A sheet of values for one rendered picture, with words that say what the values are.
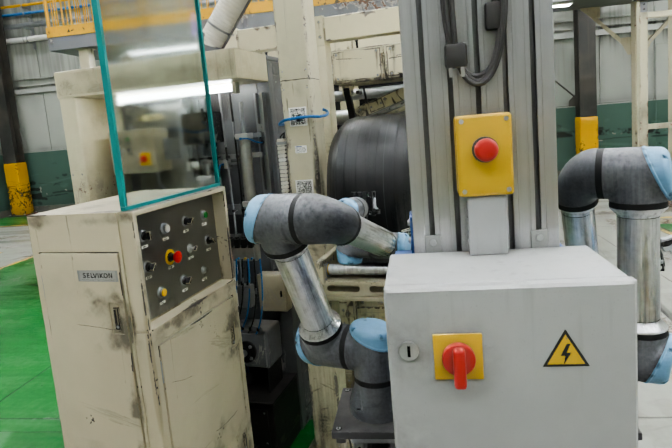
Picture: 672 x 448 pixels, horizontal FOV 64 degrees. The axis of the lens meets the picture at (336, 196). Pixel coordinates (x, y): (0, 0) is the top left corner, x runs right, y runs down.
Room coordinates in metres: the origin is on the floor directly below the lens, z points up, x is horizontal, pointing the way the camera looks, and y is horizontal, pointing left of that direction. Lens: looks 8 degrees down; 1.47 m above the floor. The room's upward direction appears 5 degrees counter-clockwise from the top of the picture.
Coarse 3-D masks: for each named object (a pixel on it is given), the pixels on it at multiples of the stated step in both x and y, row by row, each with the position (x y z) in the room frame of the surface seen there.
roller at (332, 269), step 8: (328, 264) 2.06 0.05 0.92; (336, 264) 2.05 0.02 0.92; (360, 264) 2.02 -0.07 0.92; (368, 264) 2.01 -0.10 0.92; (376, 264) 2.00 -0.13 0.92; (384, 264) 1.99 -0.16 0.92; (328, 272) 2.05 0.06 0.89; (336, 272) 2.03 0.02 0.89; (344, 272) 2.02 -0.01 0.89; (352, 272) 2.01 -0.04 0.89; (360, 272) 2.00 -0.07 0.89; (368, 272) 1.99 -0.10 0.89; (376, 272) 1.98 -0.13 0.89; (384, 272) 1.97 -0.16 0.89
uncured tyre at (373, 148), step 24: (360, 120) 2.05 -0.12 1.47; (384, 120) 2.00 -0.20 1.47; (336, 144) 1.97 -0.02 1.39; (360, 144) 1.92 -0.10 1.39; (384, 144) 1.89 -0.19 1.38; (336, 168) 1.91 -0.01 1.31; (360, 168) 1.87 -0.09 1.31; (384, 168) 1.84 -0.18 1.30; (408, 168) 1.86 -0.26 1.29; (336, 192) 1.88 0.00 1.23; (384, 192) 1.82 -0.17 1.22; (408, 192) 1.84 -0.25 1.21; (384, 216) 1.83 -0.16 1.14; (408, 216) 1.84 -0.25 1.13
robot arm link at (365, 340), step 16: (368, 320) 1.35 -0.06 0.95; (352, 336) 1.29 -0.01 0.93; (368, 336) 1.27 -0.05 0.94; (384, 336) 1.27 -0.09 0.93; (352, 352) 1.28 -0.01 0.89; (368, 352) 1.26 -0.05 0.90; (384, 352) 1.27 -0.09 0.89; (352, 368) 1.30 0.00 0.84; (368, 368) 1.27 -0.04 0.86; (384, 368) 1.26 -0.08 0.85
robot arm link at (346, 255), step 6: (342, 246) 1.51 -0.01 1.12; (348, 246) 1.50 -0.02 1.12; (342, 252) 1.51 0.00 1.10; (348, 252) 1.50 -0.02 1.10; (354, 252) 1.49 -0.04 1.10; (360, 252) 1.48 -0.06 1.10; (366, 252) 1.48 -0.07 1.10; (342, 258) 1.50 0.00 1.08; (348, 258) 1.50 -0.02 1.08; (354, 258) 1.50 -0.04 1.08; (360, 258) 1.51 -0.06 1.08; (342, 264) 1.51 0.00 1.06; (348, 264) 1.50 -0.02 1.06; (354, 264) 1.50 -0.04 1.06
